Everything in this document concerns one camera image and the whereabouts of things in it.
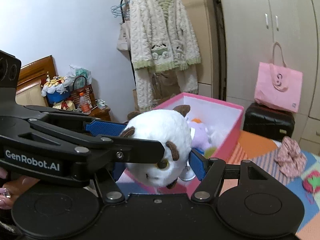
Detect pink tote bag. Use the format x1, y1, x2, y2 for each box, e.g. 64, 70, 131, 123
254, 56, 303, 113

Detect brown mesh basket bag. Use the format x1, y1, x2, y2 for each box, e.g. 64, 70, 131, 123
71, 75, 97, 108

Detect wooden headboard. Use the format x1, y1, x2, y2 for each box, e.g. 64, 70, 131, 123
15, 55, 56, 107

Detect green soft ball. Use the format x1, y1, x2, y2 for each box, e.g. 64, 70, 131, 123
204, 147, 216, 159

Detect pink cardboard storage box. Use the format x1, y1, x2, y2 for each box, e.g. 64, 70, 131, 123
120, 93, 244, 196

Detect beige wardrobe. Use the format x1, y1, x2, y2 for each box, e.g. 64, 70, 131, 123
204, 0, 319, 154

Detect orange soft ball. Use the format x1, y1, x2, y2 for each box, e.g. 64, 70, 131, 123
192, 118, 202, 124

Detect pink strawberry plush purse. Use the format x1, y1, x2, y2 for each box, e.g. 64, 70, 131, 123
302, 170, 320, 194

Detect black suitcase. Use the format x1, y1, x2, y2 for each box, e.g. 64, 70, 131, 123
243, 102, 295, 141

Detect white plush panda head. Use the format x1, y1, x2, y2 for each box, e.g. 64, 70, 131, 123
120, 105, 192, 189

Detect orange drink bottle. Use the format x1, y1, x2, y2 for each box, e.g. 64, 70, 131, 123
79, 92, 91, 114

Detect purple plush toy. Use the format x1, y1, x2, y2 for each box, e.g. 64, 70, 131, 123
188, 121, 212, 152

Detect blue wire hangers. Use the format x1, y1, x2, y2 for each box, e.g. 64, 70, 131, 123
111, 2, 130, 21

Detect pink floral scrunchie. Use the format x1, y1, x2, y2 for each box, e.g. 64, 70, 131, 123
274, 136, 307, 178

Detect white plastic bag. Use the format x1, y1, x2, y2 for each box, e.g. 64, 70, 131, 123
66, 64, 92, 91

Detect wooden bedside table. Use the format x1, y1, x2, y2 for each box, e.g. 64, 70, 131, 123
89, 106, 111, 121

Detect cream knitted cardigan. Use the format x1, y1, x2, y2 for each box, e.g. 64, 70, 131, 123
117, 0, 202, 112

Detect colourful patchwork table cloth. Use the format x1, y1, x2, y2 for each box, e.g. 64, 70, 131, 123
228, 131, 319, 239

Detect person's hand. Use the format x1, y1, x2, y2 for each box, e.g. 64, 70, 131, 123
1, 167, 39, 210

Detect white mesh bath sponge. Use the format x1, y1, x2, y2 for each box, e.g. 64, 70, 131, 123
206, 126, 228, 148

